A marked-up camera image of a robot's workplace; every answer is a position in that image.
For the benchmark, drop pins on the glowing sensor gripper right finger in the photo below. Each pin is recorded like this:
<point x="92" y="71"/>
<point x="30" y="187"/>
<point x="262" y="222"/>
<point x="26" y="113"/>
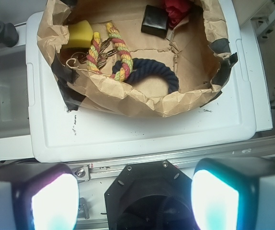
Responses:
<point x="234" y="193"/>

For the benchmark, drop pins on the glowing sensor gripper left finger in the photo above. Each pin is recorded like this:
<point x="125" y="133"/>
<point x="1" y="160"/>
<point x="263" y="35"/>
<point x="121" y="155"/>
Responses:
<point x="38" y="196"/>

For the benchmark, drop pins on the white plastic bin lid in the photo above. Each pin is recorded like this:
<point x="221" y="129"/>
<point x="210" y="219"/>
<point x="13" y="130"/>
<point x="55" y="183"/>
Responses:
<point x="60" y="135"/>

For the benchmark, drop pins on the clear plastic container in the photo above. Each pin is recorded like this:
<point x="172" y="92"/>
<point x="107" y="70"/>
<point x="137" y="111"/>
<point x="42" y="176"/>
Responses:
<point x="14" y="117"/>

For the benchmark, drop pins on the brown paper bag liner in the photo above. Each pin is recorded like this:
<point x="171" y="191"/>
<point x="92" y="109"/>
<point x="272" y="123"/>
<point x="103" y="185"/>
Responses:
<point x="198" y="52"/>

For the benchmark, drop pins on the bunch of brass keys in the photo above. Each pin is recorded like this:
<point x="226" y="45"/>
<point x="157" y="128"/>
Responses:
<point x="102" y="56"/>

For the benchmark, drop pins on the yellow sponge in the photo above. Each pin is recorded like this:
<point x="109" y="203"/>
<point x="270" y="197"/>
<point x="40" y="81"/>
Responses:
<point x="80" y="35"/>

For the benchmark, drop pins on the black rectangular box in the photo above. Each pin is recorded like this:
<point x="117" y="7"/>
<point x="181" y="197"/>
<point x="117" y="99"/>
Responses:
<point x="155" y="21"/>

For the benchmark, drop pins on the red crumpled cloth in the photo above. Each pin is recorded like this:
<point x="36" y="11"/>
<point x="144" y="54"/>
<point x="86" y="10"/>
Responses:
<point x="177" y="10"/>

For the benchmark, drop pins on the aluminium frame rail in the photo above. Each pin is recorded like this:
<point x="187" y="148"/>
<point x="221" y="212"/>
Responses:
<point x="182" y="159"/>

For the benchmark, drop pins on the black octagonal mount plate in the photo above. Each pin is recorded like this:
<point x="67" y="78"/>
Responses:
<point x="150" y="196"/>

